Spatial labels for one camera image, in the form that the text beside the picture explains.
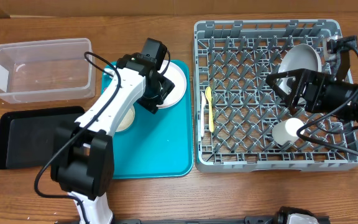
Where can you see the grey plastic dishwasher rack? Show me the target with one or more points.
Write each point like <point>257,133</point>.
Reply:
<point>234,58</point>

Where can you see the clear plastic waste bin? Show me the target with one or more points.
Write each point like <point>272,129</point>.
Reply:
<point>46,70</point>

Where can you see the black waste bin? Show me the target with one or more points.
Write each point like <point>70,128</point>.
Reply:
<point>26,137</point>

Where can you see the teal plastic serving tray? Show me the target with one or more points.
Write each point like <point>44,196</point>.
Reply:
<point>156,145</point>

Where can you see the grey bowl of rice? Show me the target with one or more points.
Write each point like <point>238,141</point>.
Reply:
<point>127,120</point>

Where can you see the large white round plate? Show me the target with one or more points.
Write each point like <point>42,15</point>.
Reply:
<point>177,73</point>

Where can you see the grey round plate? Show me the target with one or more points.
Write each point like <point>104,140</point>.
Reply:
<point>301,56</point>

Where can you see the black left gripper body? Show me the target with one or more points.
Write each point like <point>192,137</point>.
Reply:
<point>156,94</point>

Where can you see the yellow plastic spoon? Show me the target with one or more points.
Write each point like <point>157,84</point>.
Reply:
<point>209,97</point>

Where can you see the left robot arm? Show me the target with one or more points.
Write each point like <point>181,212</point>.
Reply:
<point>83,161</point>

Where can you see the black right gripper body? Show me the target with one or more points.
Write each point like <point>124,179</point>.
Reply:
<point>324,94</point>

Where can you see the pale pink plastic fork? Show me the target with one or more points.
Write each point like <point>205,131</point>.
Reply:
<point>203,104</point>

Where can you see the white ceramic mug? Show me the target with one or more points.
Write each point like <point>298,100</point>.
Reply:
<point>285,131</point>

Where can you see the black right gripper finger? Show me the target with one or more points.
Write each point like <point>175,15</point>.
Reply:
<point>284,83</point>
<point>293,109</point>

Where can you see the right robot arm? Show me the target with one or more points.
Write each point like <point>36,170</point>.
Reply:
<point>323,93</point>

